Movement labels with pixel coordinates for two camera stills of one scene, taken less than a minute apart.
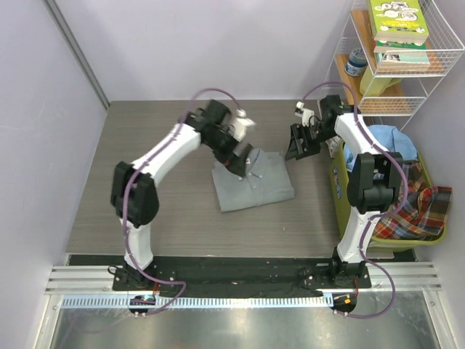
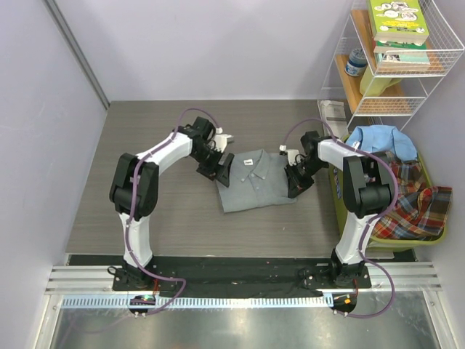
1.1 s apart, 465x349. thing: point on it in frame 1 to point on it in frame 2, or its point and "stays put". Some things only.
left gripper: (232, 161) to (214, 172)
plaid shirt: (424, 213) stays put
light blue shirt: (388, 137) stays put
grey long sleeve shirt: (267, 180) stays put
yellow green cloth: (370, 86) stays put
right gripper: (296, 150) to (296, 185)
